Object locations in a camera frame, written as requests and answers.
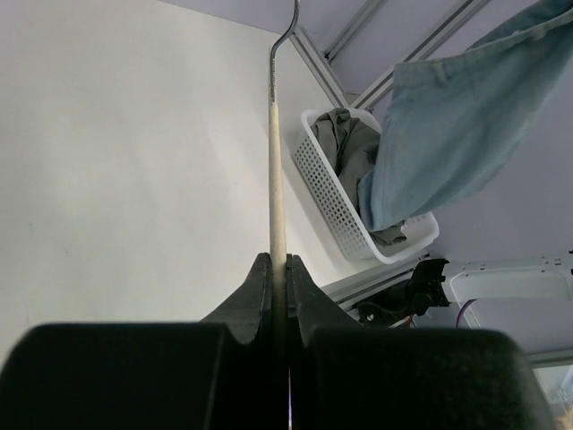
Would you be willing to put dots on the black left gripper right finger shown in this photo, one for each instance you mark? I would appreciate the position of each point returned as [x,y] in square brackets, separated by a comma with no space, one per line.
[347,376]

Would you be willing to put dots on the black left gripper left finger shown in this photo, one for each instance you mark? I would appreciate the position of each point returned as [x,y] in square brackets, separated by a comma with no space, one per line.
[217,373]

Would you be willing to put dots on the grey skirt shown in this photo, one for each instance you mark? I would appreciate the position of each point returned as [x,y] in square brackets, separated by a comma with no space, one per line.
[350,145]

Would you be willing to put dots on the cream hanger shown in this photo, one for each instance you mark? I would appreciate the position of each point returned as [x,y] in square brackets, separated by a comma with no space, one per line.
[277,238]

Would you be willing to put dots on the light blue denim skirt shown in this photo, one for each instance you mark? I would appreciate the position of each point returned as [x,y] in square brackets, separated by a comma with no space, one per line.
[454,122]

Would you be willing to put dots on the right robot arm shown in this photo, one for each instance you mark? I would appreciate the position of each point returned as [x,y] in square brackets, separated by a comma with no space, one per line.
[442,283]

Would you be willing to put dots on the aluminium frame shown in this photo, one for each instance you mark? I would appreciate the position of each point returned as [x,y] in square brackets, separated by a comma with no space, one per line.
[526,211]

